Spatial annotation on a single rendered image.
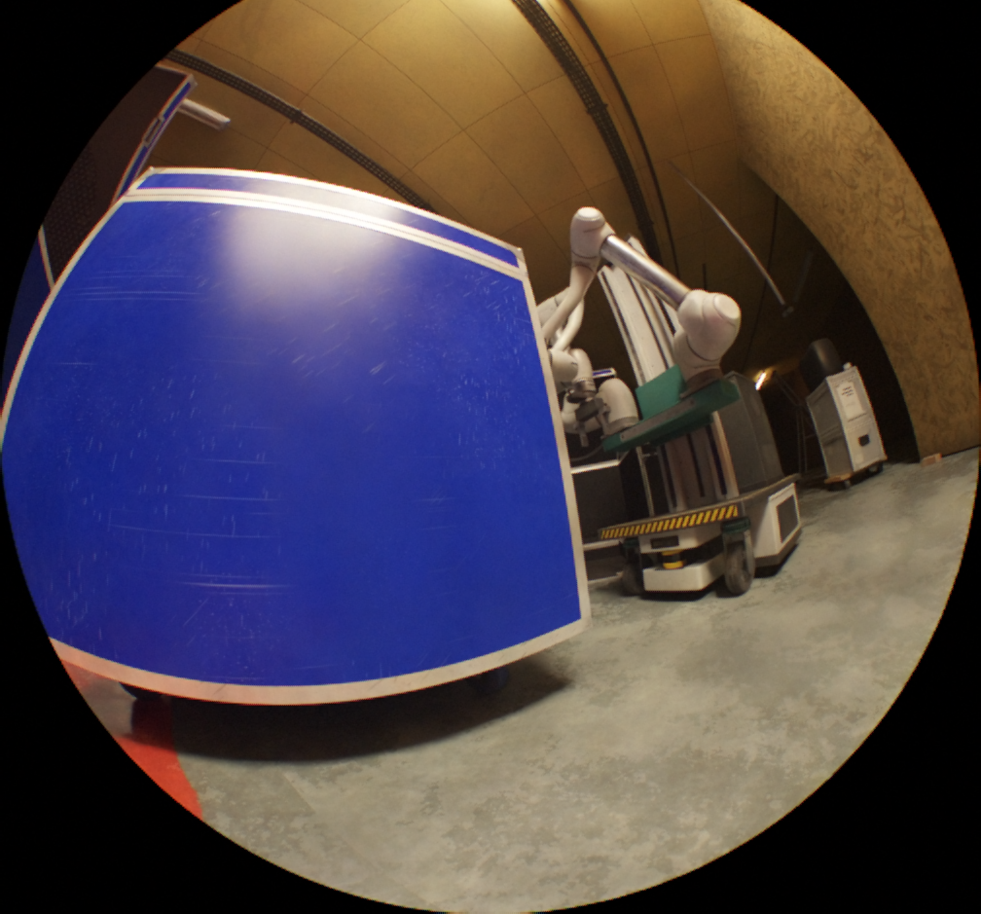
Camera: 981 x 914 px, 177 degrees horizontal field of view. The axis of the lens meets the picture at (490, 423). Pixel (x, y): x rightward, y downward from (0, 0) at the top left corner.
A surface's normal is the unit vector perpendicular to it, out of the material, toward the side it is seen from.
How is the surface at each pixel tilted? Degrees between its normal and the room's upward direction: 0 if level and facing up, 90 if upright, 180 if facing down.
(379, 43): 180
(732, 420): 90
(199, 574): 90
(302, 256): 90
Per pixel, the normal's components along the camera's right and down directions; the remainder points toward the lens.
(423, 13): 0.11, 0.93
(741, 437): -0.91, -0.04
